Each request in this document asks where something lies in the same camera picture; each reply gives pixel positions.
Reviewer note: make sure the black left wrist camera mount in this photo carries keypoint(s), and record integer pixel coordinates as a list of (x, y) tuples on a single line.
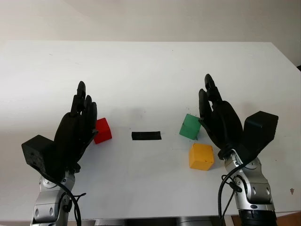
[(37, 153)]

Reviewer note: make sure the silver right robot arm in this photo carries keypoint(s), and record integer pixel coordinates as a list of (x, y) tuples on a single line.
[(254, 193)]

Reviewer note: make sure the black tape strip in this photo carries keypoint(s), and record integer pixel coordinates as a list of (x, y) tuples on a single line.
[(146, 136)]

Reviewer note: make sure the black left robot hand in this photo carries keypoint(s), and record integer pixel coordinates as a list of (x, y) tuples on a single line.
[(70, 136)]

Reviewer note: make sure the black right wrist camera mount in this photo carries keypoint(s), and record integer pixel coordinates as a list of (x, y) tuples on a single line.
[(258, 131)]

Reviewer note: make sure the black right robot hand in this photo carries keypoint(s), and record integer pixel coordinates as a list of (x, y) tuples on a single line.
[(225, 127)]

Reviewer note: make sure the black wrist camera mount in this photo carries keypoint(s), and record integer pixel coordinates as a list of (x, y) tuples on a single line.
[(37, 153), (258, 131)]

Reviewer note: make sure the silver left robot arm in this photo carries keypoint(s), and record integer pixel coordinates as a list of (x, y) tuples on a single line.
[(44, 207)]

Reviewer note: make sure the red cube block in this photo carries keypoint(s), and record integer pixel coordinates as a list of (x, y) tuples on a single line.
[(103, 131)]

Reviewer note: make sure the green cube block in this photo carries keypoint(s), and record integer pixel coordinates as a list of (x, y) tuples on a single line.
[(190, 127)]

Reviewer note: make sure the yellow cube block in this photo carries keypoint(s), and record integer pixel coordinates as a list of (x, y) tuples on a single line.
[(201, 156)]

